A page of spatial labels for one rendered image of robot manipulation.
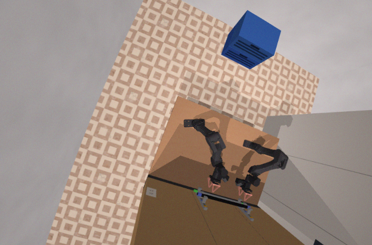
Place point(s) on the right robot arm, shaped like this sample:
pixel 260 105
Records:
pixel 211 137

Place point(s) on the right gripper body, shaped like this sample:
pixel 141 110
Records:
pixel 213 178

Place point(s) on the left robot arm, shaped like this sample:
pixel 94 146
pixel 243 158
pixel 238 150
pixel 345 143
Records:
pixel 256 170

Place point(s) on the large brown wooden panel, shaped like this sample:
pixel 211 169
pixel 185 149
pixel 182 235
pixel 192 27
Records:
pixel 171 214

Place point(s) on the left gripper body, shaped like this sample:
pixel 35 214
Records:
pixel 245 190

